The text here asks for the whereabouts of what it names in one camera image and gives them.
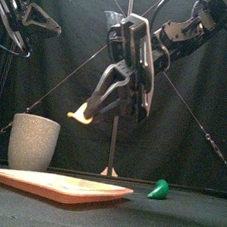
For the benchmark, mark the yellow toy chip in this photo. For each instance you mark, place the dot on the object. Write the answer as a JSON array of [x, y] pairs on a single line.
[[80, 115]]

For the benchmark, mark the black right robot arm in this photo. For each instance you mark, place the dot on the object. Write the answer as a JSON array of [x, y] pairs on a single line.
[[193, 28]]

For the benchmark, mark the pink rectangular plate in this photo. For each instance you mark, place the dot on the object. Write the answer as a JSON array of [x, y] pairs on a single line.
[[59, 186]]

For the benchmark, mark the grey tape patch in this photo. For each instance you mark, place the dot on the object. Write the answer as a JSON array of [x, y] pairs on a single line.
[[113, 18]]

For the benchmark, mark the grey speckled cup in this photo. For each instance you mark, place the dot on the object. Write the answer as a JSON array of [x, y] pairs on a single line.
[[31, 142]]

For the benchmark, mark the green toy pepper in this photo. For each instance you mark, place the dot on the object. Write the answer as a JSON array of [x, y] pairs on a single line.
[[159, 190]]

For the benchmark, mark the vertical metal frame pole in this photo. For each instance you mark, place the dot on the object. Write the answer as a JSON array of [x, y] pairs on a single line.
[[113, 145]]

